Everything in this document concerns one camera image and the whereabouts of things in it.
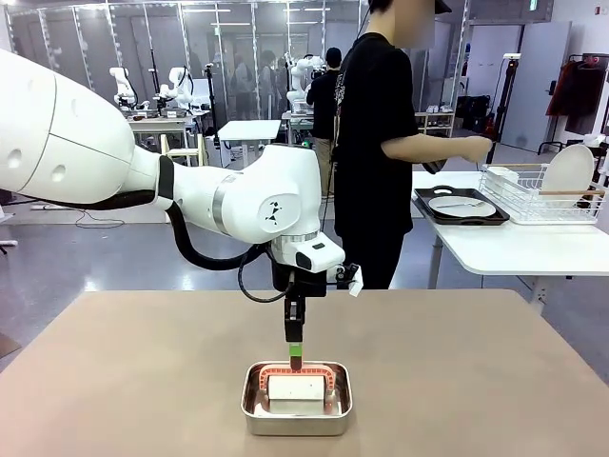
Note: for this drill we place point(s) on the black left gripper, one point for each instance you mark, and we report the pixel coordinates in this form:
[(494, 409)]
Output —
[(309, 285)]

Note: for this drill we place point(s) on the dark plastic serving tray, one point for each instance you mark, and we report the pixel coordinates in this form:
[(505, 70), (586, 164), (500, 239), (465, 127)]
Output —
[(423, 202)]

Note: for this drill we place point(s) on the small black handheld object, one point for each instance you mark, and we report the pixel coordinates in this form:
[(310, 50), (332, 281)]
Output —
[(435, 166)]

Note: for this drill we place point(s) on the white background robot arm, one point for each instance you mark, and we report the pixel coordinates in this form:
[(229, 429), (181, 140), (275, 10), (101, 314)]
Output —
[(178, 88), (121, 85), (300, 76)]

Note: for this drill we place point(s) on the person's right forearm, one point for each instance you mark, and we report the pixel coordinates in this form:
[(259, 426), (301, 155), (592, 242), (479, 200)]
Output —
[(428, 148)]

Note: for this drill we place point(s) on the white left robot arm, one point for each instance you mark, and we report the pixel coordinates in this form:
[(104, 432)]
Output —
[(71, 138)]

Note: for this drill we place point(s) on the person's right hand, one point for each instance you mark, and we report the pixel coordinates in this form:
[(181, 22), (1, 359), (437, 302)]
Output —
[(478, 147)]

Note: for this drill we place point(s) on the rectangular stainless steel container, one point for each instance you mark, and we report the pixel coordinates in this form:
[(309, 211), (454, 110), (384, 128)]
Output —
[(295, 426)]

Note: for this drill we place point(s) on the white round dinner plate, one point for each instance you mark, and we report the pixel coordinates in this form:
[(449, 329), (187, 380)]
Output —
[(452, 212)]

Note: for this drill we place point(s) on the white background desk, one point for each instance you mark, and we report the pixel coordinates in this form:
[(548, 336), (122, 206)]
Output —
[(249, 129)]

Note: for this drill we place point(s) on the light wooden stool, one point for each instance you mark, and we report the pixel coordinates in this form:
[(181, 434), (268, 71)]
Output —
[(183, 151)]

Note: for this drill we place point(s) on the bystander in black clothes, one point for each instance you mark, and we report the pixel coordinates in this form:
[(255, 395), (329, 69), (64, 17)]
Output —
[(323, 109)]

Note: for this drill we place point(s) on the person in black t-shirt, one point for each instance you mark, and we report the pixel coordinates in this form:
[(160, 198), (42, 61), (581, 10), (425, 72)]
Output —
[(371, 119)]

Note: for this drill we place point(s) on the white side table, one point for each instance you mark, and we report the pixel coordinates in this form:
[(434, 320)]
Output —
[(523, 247)]

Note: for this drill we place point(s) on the wooden topped background table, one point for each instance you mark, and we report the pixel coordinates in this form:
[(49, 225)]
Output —
[(157, 125)]

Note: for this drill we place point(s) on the bystander behind glass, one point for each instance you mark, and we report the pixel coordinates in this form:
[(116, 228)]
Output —
[(269, 76), (240, 83)]

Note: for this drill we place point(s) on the low white shoe shelf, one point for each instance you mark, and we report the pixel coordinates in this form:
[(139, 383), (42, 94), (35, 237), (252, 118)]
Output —
[(435, 119)]

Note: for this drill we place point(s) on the white rectangular cutlery holder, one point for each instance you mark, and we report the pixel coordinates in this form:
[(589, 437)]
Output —
[(504, 173)]

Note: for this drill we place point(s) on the black bags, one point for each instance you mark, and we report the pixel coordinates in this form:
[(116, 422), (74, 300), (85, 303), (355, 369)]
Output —
[(471, 112)]

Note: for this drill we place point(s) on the black light stand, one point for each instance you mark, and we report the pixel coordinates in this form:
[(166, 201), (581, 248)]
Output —
[(510, 95)]

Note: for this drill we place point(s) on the white plate standing upright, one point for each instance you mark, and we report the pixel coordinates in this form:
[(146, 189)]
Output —
[(571, 166)]

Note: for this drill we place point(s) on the black clothes rack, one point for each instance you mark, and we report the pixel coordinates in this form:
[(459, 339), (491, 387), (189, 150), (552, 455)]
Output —
[(554, 138)]

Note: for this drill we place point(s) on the white door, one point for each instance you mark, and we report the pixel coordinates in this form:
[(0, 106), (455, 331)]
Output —
[(537, 85)]

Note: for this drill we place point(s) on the red hanging garment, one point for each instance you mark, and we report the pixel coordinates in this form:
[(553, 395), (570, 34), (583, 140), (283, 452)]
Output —
[(561, 90)]

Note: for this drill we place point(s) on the dark hanging garment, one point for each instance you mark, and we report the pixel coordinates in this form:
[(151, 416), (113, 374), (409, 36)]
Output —
[(587, 105)]

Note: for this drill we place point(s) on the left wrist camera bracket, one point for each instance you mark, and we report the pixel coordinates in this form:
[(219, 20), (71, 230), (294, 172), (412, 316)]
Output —
[(354, 283)]

